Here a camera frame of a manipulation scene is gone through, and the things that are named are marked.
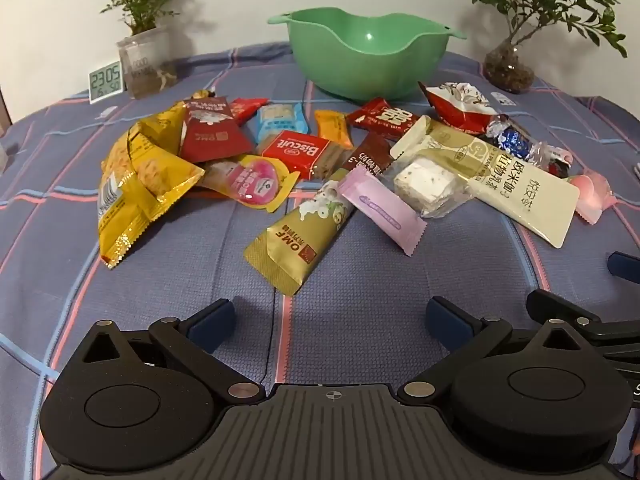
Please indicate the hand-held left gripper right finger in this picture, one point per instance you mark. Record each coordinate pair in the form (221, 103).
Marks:
(447, 322)

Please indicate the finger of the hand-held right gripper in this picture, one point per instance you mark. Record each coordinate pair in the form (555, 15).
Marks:
(625, 267)
(555, 305)

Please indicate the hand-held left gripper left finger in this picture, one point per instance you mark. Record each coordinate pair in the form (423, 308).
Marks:
(212, 321)

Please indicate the pink candy packet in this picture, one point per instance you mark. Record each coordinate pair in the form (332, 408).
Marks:
(590, 197)

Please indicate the gold snack packet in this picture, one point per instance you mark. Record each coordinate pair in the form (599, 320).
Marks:
(295, 245)

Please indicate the long cream snack packet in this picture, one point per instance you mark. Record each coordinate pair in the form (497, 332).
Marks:
(525, 195)

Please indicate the pale purple snack packet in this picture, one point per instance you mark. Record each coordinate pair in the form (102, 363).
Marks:
(385, 210)

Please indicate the clear-wrapped white nougat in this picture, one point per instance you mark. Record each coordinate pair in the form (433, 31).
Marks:
(425, 185)

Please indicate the pink round jelly packet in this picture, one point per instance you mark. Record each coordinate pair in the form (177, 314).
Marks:
(250, 180)

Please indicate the large yellow snack bag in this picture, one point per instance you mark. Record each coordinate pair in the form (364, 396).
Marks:
(145, 175)

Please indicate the blue candy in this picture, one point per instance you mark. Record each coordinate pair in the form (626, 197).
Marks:
(515, 142)

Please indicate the dark brown snack packet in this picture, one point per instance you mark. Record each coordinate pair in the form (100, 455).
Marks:
(367, 155)

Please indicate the long red snack packet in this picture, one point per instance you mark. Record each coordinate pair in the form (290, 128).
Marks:
(292, 150)

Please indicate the dark red snack packet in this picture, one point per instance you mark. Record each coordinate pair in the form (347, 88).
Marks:
(210, 130)

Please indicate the light blue snack packet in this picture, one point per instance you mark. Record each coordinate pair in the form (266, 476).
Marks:
(280, 120)

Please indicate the small bright red packet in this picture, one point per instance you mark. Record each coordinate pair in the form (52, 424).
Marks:
(248, 109)

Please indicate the red packet with gold characters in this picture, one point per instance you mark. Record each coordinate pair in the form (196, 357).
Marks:
(382, 117)

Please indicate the red and white snack bag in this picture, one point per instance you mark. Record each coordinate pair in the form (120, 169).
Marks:
(460, 107)

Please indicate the orange snack packet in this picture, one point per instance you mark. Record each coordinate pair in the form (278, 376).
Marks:
(332, 127)

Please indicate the yellow and black candy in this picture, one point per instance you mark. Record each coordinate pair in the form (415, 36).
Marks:
(204, 94)

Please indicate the green plastic bowl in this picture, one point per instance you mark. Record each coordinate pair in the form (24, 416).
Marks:
(370, 65)

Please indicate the blue plaid tablecloth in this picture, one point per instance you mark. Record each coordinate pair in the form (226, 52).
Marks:
(350, 280)

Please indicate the white cloth label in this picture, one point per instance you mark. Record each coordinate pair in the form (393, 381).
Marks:
(106, 112)
(503, 98)

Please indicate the leafy plant in glass vase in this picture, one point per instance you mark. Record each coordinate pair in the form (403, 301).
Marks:
(510, 70)

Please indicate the small digital clock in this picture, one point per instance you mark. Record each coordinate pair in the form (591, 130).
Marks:
(106, 82)

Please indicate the small potted plant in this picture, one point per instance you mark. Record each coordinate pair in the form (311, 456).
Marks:
(147, 60)

